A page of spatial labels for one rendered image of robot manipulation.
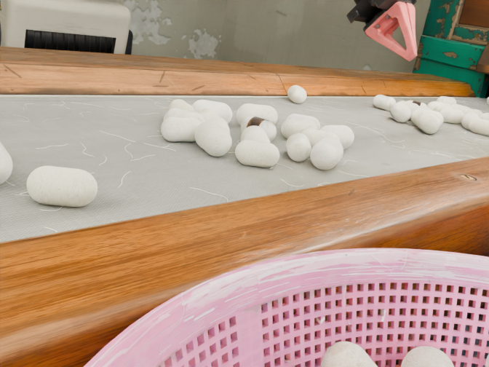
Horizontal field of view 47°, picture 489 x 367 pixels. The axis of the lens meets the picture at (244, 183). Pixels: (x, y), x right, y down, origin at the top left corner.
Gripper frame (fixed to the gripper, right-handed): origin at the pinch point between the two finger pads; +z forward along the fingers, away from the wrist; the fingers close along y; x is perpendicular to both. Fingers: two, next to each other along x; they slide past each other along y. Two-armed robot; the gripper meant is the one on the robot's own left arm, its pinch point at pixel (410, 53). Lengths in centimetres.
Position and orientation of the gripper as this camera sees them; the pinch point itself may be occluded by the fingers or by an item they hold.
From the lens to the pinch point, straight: 86.3
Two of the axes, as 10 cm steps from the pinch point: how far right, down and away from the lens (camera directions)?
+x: -5.7, 4.9, 6.6
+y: 7.1, -1.0, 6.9
